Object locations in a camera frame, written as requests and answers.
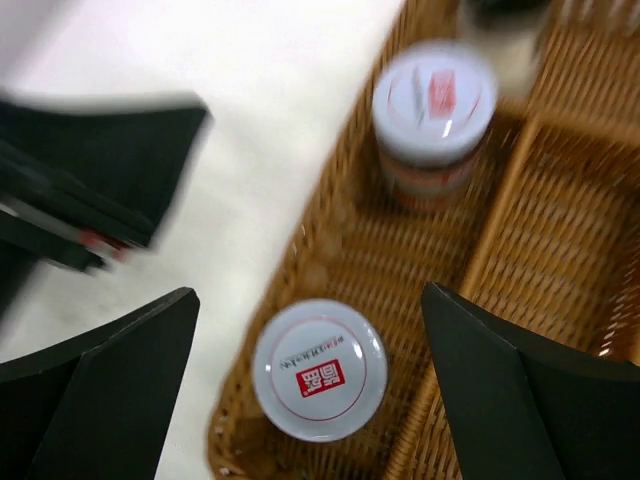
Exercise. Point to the white-lid brown spice jar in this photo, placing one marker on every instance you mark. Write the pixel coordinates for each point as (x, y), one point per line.
(319, 370)

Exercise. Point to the orange-label spice jar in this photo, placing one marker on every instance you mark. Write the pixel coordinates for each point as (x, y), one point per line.
(431, 110)

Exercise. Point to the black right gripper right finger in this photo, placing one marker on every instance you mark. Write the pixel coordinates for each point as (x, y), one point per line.
(522, 406)

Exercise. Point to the brown wicker divided basket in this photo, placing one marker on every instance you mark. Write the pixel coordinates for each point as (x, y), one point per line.
(546, 235)

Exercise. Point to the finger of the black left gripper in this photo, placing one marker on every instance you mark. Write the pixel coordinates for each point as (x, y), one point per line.
(80, 189)

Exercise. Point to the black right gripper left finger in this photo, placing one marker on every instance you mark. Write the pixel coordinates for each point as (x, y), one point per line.
(98, 405)

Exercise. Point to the clear-cap salt grinder bottle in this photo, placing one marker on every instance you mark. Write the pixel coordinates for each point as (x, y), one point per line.
(511, 34)

